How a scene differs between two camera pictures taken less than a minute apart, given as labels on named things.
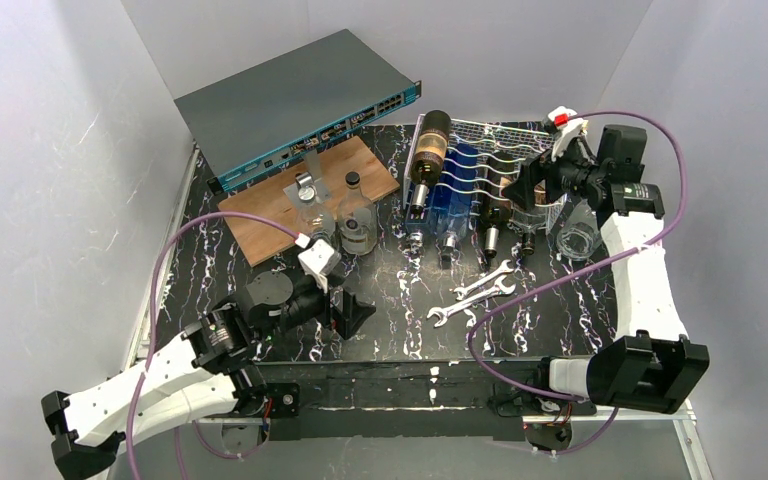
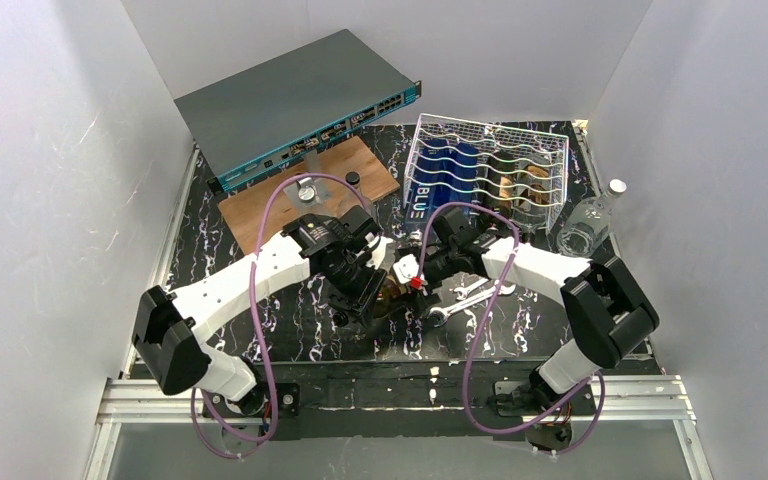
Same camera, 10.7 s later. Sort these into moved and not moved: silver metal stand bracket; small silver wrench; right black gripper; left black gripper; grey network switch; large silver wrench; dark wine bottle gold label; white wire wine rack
Moved: dark wine bottle gold label; right black gripper; left black gripper
Not moved: silver metal stand bracket; small silver wrench; grey network switch; large silver wrench; white wire wine rack
